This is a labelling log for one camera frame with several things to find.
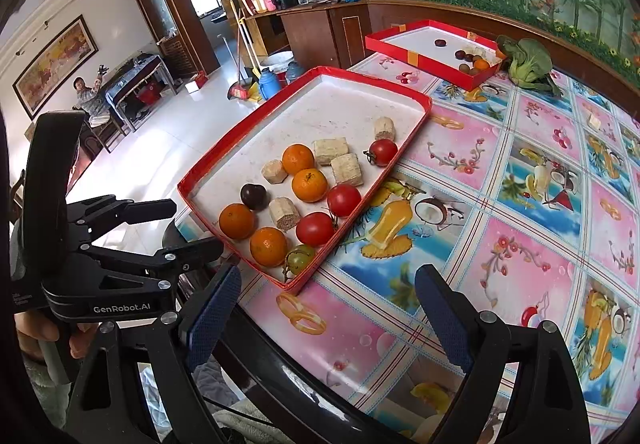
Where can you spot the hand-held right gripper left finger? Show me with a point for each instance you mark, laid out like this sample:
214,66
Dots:
212,319

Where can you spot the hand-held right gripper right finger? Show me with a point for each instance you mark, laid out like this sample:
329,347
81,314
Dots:
445,319

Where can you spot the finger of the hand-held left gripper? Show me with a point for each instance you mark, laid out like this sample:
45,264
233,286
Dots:
190,256
130,211

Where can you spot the dark purple plum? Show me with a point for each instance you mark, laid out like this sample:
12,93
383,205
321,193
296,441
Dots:
255,197

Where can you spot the corn cob piece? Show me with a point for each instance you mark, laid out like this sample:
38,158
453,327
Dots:
281,214
330,151

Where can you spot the green tomato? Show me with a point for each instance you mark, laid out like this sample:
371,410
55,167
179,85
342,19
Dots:
301,260

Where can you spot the red tomato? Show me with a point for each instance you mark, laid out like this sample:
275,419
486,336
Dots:
315,229
344,200
384,152

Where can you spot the plain red tray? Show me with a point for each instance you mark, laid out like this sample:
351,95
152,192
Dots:
320,108

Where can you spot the person's left hand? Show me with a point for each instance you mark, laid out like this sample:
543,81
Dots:
32,334

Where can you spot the printed tablecloth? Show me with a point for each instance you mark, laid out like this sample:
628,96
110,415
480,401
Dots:
500,234

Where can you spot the table with blue cloth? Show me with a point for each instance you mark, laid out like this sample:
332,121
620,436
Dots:
135,71

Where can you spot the red box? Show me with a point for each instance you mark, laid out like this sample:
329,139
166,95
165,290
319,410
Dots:
197,80

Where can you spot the broom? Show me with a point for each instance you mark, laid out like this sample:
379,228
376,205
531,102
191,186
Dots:
248,48

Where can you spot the light blue jug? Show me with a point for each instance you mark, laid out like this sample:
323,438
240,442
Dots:
293,73

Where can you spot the white basin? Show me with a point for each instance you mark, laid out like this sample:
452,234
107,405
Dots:
277,59

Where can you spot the small beige food piece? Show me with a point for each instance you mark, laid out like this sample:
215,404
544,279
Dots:
594,119

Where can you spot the brown green kiwi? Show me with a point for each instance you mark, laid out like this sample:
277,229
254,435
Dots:
466,68

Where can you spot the small orange mandarin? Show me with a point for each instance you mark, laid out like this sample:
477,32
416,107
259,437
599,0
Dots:
481,64

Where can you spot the green bok choy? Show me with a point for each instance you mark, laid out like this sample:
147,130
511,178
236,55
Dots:
530,63

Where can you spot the red tray with gold ribbon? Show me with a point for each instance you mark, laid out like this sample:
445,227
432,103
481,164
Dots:
425,31

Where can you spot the framed wall painting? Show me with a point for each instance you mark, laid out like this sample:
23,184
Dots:
50,63

